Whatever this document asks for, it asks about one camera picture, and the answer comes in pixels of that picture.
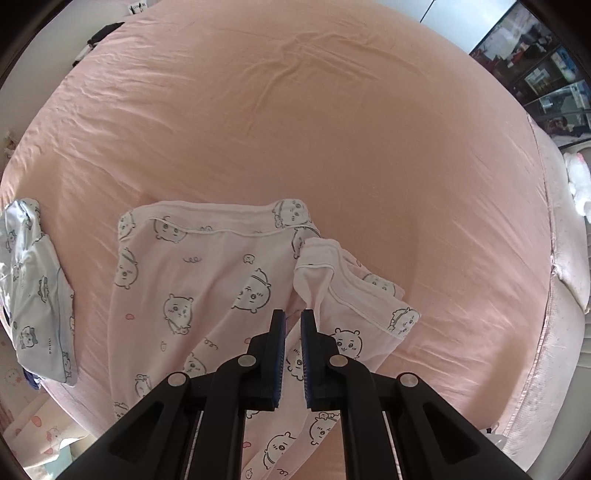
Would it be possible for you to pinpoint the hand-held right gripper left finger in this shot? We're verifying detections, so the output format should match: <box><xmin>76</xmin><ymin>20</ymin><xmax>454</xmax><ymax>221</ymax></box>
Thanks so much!
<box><xmin>55</xmin><ymin>308</ymin><xmax>287</xmax><ymax>480</ymax></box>

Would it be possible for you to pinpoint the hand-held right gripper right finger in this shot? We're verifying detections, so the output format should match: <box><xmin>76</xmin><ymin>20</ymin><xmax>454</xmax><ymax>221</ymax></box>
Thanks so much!
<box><xmin>300</xmin><ymin>308</ymin><xmax>529</xmax><ymax>480</ymax></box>

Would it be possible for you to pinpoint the pink bear-print pajama top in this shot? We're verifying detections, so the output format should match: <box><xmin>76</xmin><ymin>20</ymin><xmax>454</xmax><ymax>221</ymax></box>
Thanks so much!
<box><xmin>108</xmin><ymin>198</ymin><xmax>422</xmax><ymax>480</ymax></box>

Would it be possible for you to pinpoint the dark clothes pile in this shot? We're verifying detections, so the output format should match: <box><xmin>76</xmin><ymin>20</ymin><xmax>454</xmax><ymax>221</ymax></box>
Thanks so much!
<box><xmin>85</xmin><ymin>21</ymin><xmax>125</xmax><ymax>47</ymax></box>

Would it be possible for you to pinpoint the bed with pink sheet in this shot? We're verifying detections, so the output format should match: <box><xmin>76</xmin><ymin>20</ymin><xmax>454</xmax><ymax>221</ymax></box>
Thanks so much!
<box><xmin>0</xmin><ymin>0</ymin><xmax>578</xmax><ymax>467</ymax></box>

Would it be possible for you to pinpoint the pink pillow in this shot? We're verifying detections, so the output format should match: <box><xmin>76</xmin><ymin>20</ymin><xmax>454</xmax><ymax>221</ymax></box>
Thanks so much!
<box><xmin>485</xmin><ymin>286</ymin><xmax>591</xmax><ymax>472</ymax></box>
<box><xmin>529</xmin><ymin>115</ymin><xmax>591</xmax><ymax>315</ymax></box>

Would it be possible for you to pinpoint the pink printed cloth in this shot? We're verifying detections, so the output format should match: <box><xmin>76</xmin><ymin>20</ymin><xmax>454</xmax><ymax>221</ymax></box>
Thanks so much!
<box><xmin>0</xmin><ymin>364</ymin><xmax>88</xmax><ymax>462</ymax></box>

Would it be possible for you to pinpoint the pale blue printed pajama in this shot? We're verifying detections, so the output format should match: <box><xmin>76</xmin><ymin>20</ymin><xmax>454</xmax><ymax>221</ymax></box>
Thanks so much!
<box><xmin>0</xmin><ymin>198</ymin><xmax>78</xmax><ymax>387</ymax></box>

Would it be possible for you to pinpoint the white plush toy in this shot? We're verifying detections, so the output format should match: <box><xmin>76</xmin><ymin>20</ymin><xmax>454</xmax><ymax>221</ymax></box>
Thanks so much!
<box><xmin>564</xmin><ymin>152</ymin><xmax>591</xmax><ymax>215</ymax></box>

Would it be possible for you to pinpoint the white wardrobe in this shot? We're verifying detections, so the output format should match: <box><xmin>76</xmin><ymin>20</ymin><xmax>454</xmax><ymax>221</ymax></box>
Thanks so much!
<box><xmin>376</xmin><ymin>0</ymin><xmax>518</xmax><ymax>54</ymax></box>

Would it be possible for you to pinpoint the glass display cabinet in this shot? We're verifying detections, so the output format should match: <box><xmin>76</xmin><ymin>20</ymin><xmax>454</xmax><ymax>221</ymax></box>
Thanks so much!
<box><xmin>468</xmin><ymin>0</ymin><xmax>591</xmax><ymax>148</ymax></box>

